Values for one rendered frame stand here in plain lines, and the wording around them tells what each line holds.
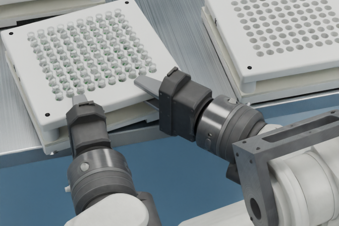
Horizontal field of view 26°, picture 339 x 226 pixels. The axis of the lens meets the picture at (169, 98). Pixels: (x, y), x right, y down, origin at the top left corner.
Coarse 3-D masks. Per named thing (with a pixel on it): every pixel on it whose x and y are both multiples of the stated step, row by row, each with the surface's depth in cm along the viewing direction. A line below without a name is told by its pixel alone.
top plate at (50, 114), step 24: (120, 0) 132; (48, 24) 128; (96, 24) 128; (120, 24) 128; (144, 24) 127; (24, 48) 123; (144, 48) 123; (24, 72) 119; (48, 96) 115; (96, 96) 115; (120, 96) 115; (144, 96) 116; (48, 120) 111
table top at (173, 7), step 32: (160, 0) 144; (192, 0) 144; (0, 32) 137; (160, 32) 137; (192, 32) 137; (0, 64) 131; (192, 64) 131; (0, 96) 125; (320, 96) 126; (0, 128) 120; (32, 128) 120; (128, 128) 120; (0, 160) 117; (32, 160) 119
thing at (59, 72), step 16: (64, 32) 125; (80, 32) 126; (96, 32) 124; (112, 32) 124; (48, 48) 122; (80, 48) 122; (96, 48) 122; (128, 48) 122; (64, 64) 119; (80, 64) 120; (112, 64) 119; (128, 64) 119; (64, 80) 117; (80, 80) 116; (96, 80) 117
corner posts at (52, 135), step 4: (8, 56) 129; (56, 128) 113; (44, 132) 113; (48, 132) 113; (52, 132) 113; (56, 132) 114; (44, 136) 114; (48, 136) 113; (52, 136) 114; (56, 136) 114; (48, 140) 114; (52, 140) 114
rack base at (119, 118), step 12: (12, 72) 127; (24, 96) 121; (120, 108) 119; (132, 108) 119; (144, 108) 119; (36, 120) 118; (108, 120) 117; (120, 120) 117; (132, 120) 118; (36, 132) 119; (60, 132) 116; (48, 144) 114; (60, 144) 115
